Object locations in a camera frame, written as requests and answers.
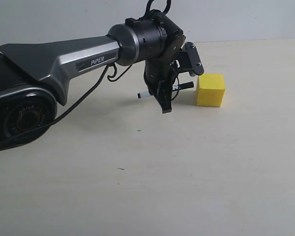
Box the black and white marker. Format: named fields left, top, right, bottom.
left=137, top=81, right=194, bottom=99

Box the yellow foam cube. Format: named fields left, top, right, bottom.
left=196, top=73, right=225, bottom=107

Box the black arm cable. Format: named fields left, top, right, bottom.
left=0, top=61, right=133, bottom=153

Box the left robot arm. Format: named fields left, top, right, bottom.
left=0, top=15, right=185, bottom=151

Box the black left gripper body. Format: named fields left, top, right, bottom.
left=144, top=60, right=178, bottom=98

